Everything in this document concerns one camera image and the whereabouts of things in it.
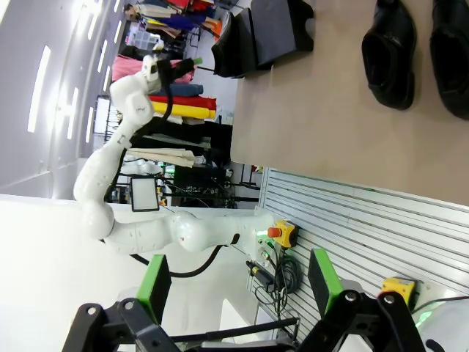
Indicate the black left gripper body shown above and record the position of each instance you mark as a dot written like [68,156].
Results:
[170,69]

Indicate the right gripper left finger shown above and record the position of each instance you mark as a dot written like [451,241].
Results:
[154,286]

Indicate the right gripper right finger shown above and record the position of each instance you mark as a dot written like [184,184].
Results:
[322,282]

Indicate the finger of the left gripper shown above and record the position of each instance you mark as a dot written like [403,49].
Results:
[190,63]

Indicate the black leather loafer shoe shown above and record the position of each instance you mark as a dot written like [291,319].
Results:
[454,73]

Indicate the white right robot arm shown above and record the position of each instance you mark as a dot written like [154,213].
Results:
[447,322]

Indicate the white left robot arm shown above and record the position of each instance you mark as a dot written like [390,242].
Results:
[146,234]

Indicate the black metal shoe stand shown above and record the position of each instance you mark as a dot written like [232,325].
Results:
[282,33]
[244,47]

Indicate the blue fabric roll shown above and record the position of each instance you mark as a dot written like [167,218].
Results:
[185,89]

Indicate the red fabric roll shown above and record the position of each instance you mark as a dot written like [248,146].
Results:
[183,99]

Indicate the yellow fabric roll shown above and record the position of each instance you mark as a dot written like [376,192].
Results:
[183,110]

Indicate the pink cloth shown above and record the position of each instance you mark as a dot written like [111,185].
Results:
[126,67]

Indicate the yellow emergency stop button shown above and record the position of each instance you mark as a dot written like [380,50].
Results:
[287,234]
[399,286]

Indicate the black power adapter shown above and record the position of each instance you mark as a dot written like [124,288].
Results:
[260,275]

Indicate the white slatted base panel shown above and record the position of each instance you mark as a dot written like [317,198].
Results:
[366,227]

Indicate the white screen monitor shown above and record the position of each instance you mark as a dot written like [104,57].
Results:
[144,194]

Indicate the black thin rod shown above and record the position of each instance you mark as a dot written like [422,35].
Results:
[238,329]

